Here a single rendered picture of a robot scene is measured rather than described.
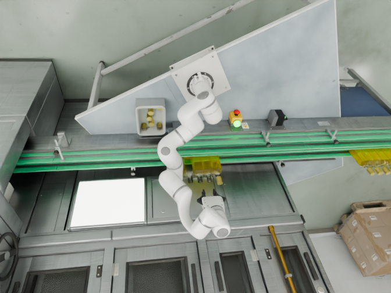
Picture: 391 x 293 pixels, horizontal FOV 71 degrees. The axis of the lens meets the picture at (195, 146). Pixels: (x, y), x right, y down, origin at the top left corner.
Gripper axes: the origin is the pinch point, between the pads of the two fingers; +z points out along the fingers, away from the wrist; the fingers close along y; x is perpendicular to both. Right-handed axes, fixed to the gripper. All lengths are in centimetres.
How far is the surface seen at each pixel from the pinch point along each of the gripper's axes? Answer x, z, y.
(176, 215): -25.0, 15.7, -15.3
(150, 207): -22.3, 21.5, -30.0
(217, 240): -34.3, 2.4, 7.2
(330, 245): -271, 208, 274
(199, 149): 4.7, 41.8, 1.8
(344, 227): -233, 208, 291
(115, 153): 3, 45, -50
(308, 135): 13, 41, 75
